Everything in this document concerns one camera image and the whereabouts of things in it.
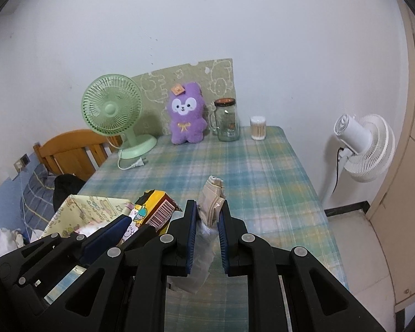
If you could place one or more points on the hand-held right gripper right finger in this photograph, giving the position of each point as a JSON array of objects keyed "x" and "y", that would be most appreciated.
[{"x": 223, "y": 242}]

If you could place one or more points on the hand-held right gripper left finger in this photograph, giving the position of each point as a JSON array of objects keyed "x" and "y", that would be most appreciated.
[{"x": 191, "y": 238}]

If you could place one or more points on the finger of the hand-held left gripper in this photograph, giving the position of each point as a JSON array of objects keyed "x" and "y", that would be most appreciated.
[
  {"x": 105, "y": 235},
  {"x": 145, "y": 236}
]

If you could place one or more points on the yellow snack packet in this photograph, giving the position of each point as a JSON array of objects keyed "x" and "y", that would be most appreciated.
[{"x": 159, "y": 207}]

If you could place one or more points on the yellow cartoon printed box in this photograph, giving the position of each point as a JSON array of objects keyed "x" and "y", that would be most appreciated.
[{"x": 86, "y": 209}]

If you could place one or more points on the beige cloth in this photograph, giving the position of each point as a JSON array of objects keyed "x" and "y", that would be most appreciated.
[{"x": 211, "y": 197}]

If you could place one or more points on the white crumpled tissue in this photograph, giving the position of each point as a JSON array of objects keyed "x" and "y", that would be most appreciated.
[{"x": 8, "y": 242}]

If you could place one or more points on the black cloth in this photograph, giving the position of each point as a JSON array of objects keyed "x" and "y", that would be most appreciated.
[{"x": 67, "y": 186}]

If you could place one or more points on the blue plaid pillow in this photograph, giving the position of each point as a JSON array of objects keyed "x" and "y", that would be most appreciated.
[{"x": 38, "y": 197}]

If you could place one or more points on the purple plush toy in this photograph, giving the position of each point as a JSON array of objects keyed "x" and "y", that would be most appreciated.
[{"x": 186, "y": 121}]

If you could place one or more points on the glass jar mug with lid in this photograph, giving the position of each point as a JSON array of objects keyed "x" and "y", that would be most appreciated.
[{"x": 228, "y": 124}]

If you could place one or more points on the cotton swab container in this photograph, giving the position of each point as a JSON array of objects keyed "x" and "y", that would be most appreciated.
[{"x": 258, "y": 129}]

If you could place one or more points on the green desk fan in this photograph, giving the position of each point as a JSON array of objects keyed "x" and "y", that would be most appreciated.
[{"x": 110, "y": 110}]

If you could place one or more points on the white standing fan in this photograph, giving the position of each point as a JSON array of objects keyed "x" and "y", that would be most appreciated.
[{"x": 366, "y": 145}]

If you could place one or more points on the beige cabinet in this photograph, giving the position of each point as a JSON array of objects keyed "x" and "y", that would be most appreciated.
[{"x": 404, "y": 179}]

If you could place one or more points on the wall socket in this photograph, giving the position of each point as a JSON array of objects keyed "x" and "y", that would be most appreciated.
[{"x": 21, "y": 163}]

